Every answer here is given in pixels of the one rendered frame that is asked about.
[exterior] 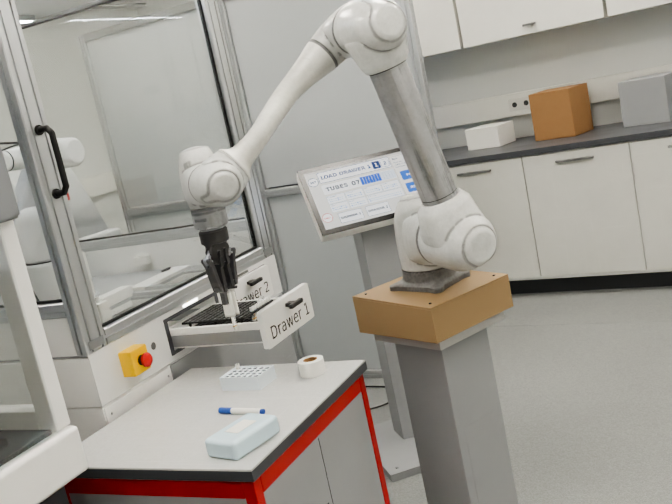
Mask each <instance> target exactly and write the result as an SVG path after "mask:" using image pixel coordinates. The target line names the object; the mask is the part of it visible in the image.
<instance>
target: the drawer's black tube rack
mask: <svg viewBox="0 0 672 504"><path fill-rule="evenodd" d="M256 303H257V301H246V302H237V304H238V308H239V312H240V314H237V315H236V316H235V318H236V322H237V323H246V322H258V320H257V319H256V320H255V321H253V320H252V316H249V317H248V318H246V319H245V320H239V318H240V317H242V316H243V315H244V314H246V313H248V312H249V311H250V309H249V307H252V306H253V305H255V304H256ZM185 324H189V327H192V324H196V325H195V326H207V325H220V324H232V319H231V317H225V313H224V308H223V305H222V304H213V305H211V306H210V307H208V308H206V309H204V310H203V311H201V312H199V313H198V314H196V315H194V316H192V317H191V318H189V319H187V320H186V321H184V322H182V325H185Z"/></svg>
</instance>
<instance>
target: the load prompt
mask: <svg viewBox="0 0 672 504"><path fill-rule="evenodd" d="M389 167H392V165H391V163H390V161H389V159H388V157H384V158H379V159H375V160H371V161H367V162H362V163H358V164H354V165H350V166H346V167H341V168H337V169H333V170H329V171H324V172H320V173H316V175H317V177H318V180H319V182H320V184H322V183H326V182H331V181H335V180H339V179H343V178H347V177H351V176H356V175H360V174H364V173H368V172H372V171H376V170H381V169H385V168H389Z"/></svg>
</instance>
